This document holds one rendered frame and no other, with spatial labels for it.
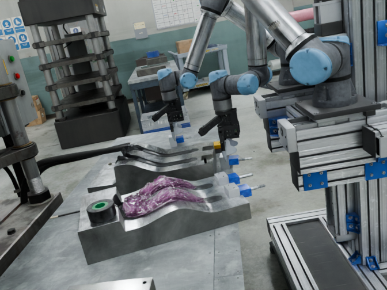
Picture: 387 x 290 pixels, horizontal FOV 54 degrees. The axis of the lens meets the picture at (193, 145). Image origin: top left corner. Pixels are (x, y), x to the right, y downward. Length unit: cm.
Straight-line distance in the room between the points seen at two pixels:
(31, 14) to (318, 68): 465
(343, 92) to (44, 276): 109
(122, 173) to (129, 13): 660
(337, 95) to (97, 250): 91
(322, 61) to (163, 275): 76
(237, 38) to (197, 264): 723
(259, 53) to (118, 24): 657
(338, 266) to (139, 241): 111
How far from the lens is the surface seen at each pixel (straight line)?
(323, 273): 192
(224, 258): 103
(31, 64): 833
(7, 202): 189
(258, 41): 148
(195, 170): 142
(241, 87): 139
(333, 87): 136
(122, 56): 795
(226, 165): 156
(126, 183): 148
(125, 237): 112
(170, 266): 105
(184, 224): 113
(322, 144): 139
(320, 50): 122
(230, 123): 151
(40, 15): 546
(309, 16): 736
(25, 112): 197
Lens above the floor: 140
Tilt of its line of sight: 18 degrees down
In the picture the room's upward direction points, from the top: 11 degrees counter-clockwise
